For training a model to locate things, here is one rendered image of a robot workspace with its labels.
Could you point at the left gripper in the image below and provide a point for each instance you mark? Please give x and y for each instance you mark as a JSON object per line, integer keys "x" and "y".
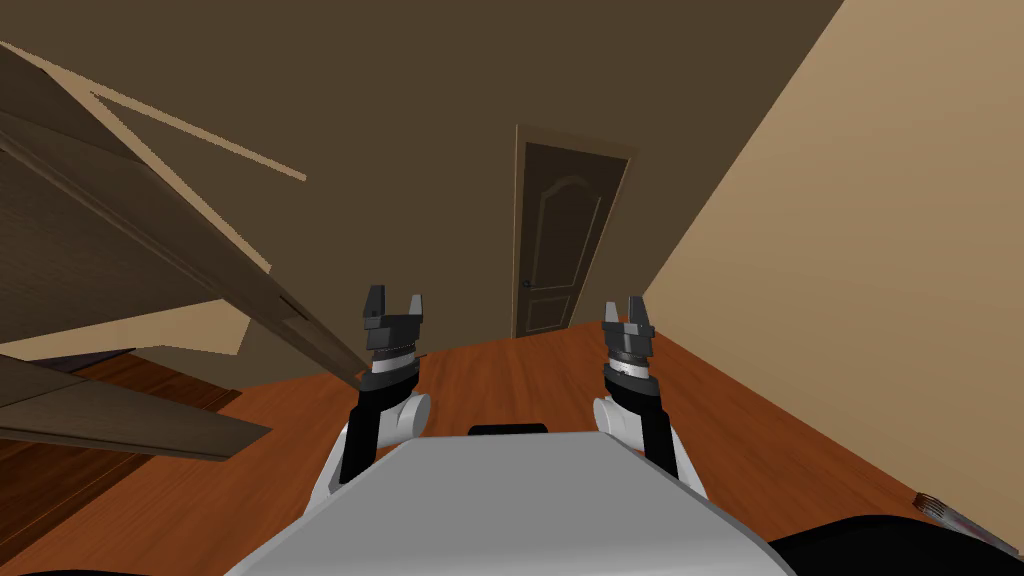
{"x": 394, "y": 331}

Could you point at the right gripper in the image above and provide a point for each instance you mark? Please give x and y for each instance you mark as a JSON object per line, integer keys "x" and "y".
{"x": 629, "y": 341}

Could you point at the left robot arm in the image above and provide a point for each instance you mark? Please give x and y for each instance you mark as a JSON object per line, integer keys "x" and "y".
{"x": 364, "y": 432}

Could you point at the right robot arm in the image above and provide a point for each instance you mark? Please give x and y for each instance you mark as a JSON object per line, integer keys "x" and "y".
{"x": 652, "y": 424}

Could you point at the dark brown panelled door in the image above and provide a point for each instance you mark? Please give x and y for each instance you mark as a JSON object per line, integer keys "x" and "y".
{"x": 560, "y": 240}

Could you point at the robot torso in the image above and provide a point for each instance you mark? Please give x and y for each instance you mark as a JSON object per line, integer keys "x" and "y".
{"x": 520, "y": 512}

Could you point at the brown wooden panel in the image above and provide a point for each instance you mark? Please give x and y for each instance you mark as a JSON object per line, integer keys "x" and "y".
{"x": 120, "y": 420}

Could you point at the grey striped object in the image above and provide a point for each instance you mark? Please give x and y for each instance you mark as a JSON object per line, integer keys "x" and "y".
{"x": 952, "y": 516}

